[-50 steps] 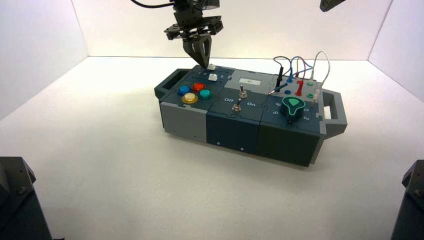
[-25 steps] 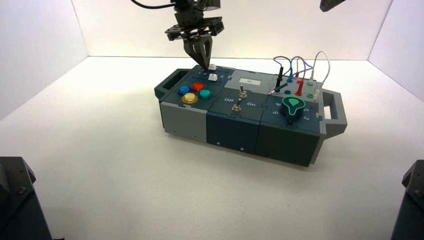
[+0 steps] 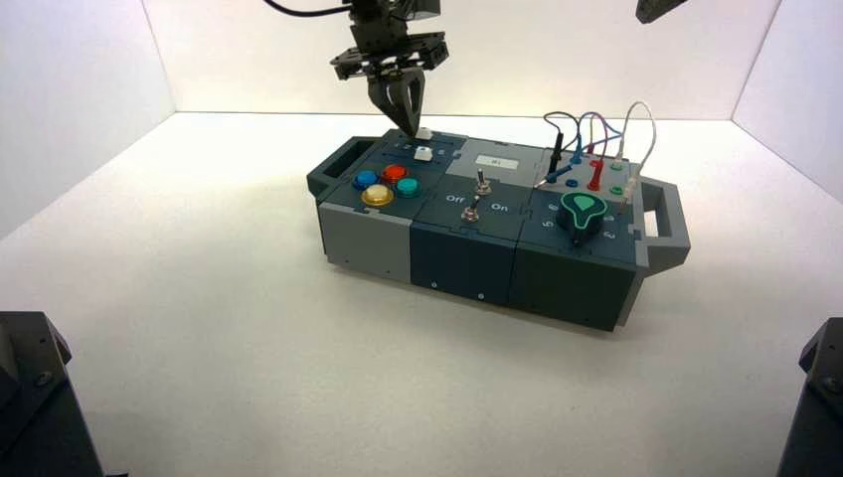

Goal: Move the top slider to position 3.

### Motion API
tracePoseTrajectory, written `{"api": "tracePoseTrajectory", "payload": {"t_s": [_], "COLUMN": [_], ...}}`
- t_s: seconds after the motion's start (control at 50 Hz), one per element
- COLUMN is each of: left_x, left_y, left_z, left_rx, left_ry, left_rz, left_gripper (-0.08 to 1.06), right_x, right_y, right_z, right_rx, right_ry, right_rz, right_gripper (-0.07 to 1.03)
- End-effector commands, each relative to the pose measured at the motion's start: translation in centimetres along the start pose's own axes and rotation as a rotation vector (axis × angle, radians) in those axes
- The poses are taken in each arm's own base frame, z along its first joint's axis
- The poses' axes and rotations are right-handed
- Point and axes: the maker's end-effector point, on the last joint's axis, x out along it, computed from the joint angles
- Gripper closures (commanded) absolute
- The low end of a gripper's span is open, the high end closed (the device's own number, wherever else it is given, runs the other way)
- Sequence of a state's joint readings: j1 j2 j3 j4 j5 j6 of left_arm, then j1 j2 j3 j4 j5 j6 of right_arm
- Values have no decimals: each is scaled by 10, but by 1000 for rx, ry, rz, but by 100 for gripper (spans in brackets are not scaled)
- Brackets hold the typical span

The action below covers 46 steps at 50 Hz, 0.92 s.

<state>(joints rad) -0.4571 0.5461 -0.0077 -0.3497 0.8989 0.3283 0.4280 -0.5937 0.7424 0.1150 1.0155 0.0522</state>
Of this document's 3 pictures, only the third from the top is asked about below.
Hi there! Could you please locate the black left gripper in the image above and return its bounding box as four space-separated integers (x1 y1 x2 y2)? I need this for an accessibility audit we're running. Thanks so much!
329 0 450 138

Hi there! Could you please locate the yellow push button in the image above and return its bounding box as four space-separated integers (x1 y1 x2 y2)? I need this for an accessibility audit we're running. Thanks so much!
360 184 396 209

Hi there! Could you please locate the dark blue grey task box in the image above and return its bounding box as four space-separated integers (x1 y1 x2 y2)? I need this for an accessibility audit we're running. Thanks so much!
306 128 692 333

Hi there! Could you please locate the green teardrop rotary knob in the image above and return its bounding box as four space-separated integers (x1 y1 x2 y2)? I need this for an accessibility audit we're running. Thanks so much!
556 192 609 249

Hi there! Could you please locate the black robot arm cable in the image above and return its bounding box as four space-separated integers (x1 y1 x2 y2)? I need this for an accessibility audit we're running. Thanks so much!
262 0 354 19

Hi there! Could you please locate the black banana plug cable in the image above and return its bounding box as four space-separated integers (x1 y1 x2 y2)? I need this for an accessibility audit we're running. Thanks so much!
544 110 581 167

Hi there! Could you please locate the red banana plug cable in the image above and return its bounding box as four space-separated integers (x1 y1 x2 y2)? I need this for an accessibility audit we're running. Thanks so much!
586 112 613 192

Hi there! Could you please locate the blue banana plug cable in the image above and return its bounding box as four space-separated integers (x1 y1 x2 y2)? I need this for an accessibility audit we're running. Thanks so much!
533 111 625 188

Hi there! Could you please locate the white banana plug cable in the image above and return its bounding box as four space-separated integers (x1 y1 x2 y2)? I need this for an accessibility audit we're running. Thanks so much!
615 100 658 201

